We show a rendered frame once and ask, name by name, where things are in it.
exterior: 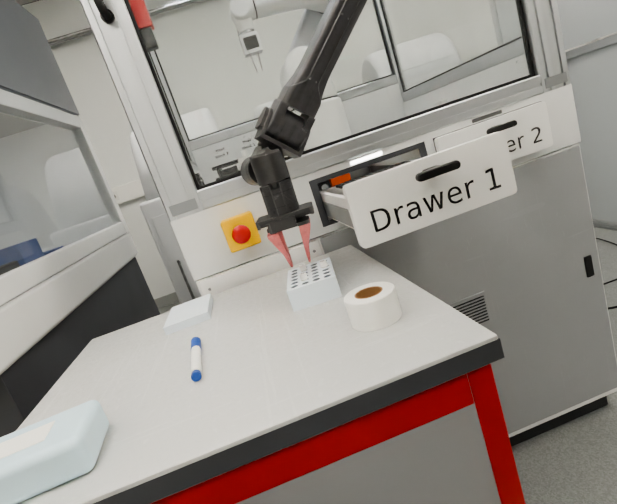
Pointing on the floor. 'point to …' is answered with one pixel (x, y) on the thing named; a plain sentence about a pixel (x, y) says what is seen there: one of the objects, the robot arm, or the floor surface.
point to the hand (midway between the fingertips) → (299, 259)
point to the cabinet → (507, 288)
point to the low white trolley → (294, 404)
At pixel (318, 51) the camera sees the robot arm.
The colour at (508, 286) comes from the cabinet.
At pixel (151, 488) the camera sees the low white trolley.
